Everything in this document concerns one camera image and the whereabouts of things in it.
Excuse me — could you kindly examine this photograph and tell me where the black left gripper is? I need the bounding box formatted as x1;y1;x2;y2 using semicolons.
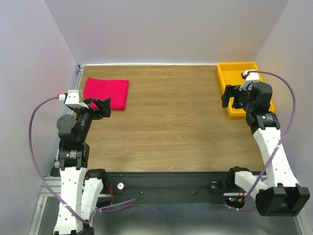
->
71;96;111;141

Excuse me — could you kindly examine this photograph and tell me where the yellow plastic tray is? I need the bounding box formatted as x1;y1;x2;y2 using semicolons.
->
217;61;275;118

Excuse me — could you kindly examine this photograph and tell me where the pink red t shirt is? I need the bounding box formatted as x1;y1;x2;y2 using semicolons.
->
83;77;129;110

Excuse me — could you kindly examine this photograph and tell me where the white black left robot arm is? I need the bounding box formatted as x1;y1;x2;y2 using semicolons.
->
54;98;111;235

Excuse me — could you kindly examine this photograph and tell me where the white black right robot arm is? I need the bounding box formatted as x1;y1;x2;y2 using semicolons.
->
221;82;310;217

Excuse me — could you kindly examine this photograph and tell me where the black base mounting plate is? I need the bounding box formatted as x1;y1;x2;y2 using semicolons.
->
108;171;243;205

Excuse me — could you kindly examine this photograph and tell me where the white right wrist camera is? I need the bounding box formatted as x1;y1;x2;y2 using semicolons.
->
239;70;260;91

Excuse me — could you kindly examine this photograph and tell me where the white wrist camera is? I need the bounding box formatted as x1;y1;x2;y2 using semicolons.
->
57;90;88;109
239;70;260;91

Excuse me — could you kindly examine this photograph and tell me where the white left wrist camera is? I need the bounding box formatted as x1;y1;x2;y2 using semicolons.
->
57;90;88;109

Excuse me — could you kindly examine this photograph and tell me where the aluminium frame rail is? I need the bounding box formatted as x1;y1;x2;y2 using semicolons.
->
39;174;303;199

